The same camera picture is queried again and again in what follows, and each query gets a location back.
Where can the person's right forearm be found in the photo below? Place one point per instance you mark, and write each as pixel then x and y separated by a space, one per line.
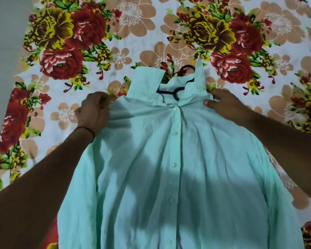
pixel 292 152

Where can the mint green shirt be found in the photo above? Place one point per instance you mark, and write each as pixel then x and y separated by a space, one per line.
pixel 171 178

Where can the person's right hand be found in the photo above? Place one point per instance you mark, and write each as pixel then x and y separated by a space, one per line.
pixel 228 106

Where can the black plastic hanger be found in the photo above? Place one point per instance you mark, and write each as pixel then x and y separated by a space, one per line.
pixel 175 95

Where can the person's left hand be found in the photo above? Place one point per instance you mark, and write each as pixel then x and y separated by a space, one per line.
pixel 93 112

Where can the floral patterned blanket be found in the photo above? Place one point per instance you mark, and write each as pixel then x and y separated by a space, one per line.
pixel 145 31

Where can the black thread wristband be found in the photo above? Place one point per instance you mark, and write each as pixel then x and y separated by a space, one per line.
pixel 90 130

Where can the person's left forearm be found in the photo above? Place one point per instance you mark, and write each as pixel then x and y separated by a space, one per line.
pixel 36 191

